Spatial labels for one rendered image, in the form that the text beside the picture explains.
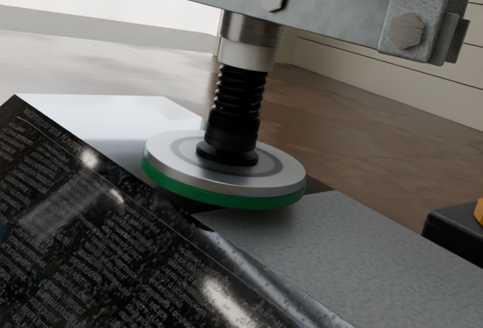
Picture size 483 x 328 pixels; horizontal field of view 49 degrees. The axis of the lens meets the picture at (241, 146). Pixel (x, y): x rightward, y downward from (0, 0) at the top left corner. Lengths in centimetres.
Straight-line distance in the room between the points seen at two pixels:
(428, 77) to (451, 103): 52
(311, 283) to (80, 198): 36
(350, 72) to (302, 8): 802
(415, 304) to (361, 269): 7
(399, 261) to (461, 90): 679
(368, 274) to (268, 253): 11
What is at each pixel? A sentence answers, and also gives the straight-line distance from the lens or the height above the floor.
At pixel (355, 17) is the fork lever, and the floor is 108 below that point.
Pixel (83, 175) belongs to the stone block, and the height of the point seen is 79.
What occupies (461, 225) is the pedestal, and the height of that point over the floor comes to 74.
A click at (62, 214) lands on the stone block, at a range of 77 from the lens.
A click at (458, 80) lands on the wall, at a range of 745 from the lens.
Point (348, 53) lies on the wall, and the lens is 866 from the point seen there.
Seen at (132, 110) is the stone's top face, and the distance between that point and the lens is 106.
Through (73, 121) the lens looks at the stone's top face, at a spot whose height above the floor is 82.
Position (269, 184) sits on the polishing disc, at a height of 88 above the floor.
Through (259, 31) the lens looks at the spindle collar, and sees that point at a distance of 62.
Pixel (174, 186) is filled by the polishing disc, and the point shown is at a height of 86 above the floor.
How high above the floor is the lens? 108
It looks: 16 degrees down
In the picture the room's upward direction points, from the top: 12 degrees clockwise
